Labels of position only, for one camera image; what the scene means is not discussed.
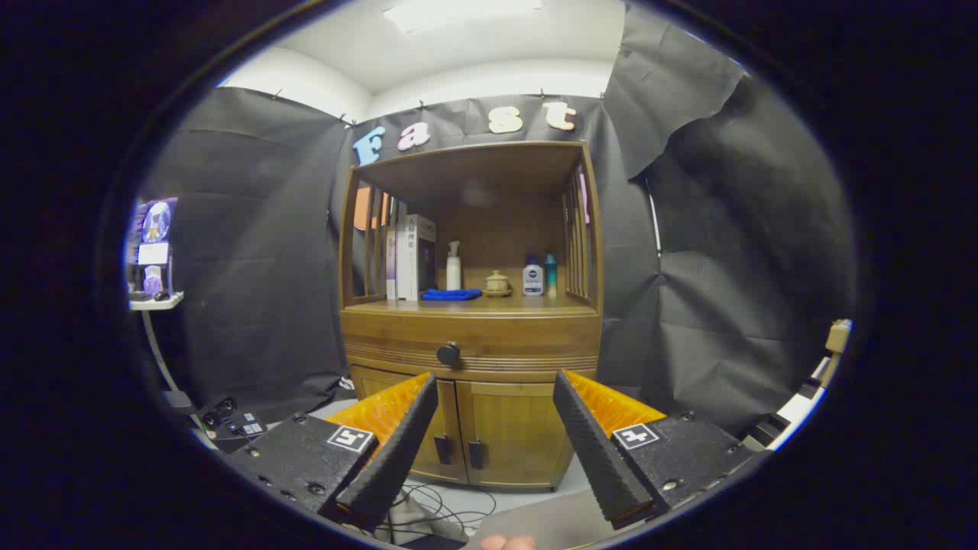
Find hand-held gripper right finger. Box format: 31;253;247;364
552;369;765;529

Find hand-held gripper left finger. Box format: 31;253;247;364
225;372;440;533

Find wooden countertop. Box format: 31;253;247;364
344;294;598;315

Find wooden cabinet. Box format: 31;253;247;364
338;140;604;490

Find black power strip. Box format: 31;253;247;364
200;397;268;451

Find thick white book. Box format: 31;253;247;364
396;214;438;301

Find white table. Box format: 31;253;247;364
745;319;853;451

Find white desk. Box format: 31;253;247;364
128;293;203;429

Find black floor cables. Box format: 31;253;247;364
386;481;497;535

